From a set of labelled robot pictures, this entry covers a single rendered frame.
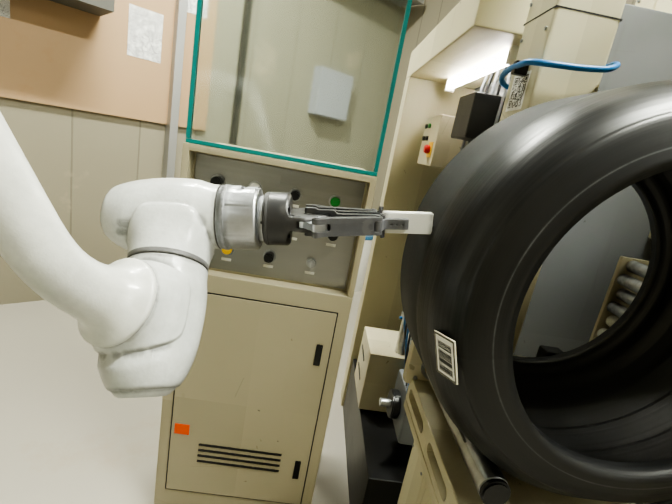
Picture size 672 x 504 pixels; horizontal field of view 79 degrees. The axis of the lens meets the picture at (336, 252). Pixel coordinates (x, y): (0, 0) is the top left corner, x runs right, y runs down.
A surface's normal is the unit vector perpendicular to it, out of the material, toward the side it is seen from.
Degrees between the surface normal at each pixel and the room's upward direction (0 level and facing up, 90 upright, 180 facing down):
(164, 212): 55
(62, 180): 90
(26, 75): 90
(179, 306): 66
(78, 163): 90
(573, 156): 60
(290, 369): 90
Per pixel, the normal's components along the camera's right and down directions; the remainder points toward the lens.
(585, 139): -0.37, -0.44
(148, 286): 0.32, -0.49
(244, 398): 0.03, 0.25
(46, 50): 0.67, 0.30
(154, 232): 0.00, -0.38
